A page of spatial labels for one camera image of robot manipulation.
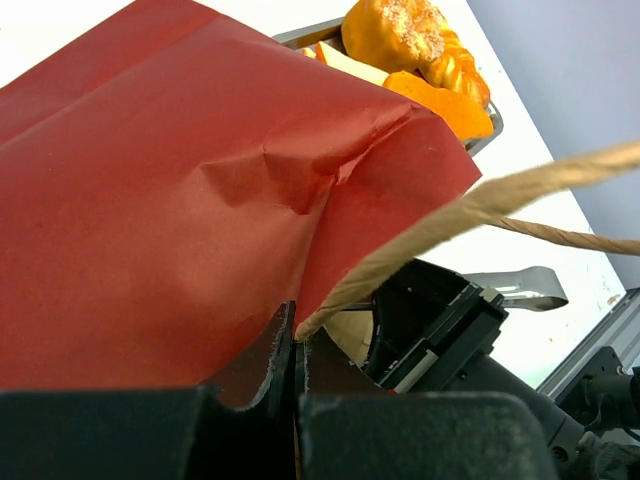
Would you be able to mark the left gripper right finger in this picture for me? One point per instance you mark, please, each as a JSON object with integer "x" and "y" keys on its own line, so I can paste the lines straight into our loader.
{"x": 348, "y": 428}

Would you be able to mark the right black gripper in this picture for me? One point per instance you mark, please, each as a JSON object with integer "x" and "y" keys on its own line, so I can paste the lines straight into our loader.
{"x": 429, "y": 322}

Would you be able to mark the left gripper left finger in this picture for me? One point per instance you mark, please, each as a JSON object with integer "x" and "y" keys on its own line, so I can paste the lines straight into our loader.
{"x": 237, "y": 424}

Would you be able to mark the silver metal tongs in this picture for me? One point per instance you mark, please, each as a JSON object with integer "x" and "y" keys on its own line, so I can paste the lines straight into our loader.
{"x": 535, "y": 288}

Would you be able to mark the long orange fake bread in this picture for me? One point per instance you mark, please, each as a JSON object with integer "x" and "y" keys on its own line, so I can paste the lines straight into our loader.
{"x": 467, "y": 119}

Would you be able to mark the red paper bag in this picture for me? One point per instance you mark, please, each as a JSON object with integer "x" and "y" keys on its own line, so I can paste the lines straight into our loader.
{"x": 172, "y": 176}

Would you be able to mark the twisted fake bread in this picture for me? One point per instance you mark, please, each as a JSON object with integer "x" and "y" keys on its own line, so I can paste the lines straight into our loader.
{"x": 455, "y": 70}

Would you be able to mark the triangular fake sandwich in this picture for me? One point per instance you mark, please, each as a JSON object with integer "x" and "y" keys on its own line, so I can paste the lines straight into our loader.
{"x": 332, "y": 57}

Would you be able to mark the oval brown fake loaf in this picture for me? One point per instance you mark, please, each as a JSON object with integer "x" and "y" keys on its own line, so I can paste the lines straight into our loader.
{"x": 352, "y": 331}

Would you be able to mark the round fake bread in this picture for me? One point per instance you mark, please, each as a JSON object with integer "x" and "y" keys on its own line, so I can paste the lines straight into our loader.
{"x": 393, "y": 35}

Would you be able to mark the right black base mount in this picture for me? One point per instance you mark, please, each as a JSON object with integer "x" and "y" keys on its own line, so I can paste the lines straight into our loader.
{"x": 603, "y": 396}

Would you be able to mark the aluminium frame rail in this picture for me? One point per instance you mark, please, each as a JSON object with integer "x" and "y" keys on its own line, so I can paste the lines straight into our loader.
{"x": 618, "y": 329}

